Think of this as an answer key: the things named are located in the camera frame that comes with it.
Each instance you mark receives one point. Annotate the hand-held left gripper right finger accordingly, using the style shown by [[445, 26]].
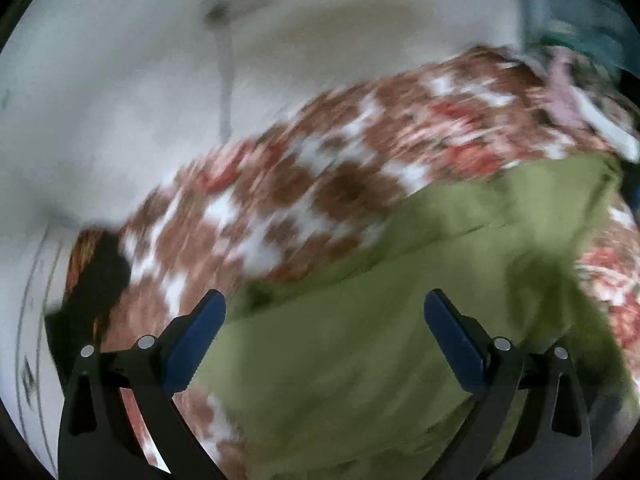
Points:
[[452, 335]]

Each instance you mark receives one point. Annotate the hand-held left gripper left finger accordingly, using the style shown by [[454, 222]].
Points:
[[196, 332]]

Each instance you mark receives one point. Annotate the green garment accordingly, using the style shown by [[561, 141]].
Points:
[[380, 350]]

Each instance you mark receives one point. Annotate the black and orange cloth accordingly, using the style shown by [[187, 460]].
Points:
[[97, 280]]

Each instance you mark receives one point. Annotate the brown floral blanket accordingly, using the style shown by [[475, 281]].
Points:
[[310, 180]]

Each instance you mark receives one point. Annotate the white cloth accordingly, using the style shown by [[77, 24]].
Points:
[[615, 132]]

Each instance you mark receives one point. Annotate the pink cloth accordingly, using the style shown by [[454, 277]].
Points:
[[567, 95]]

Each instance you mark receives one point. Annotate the teal cloth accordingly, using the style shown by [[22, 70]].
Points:
[[580, 15]]

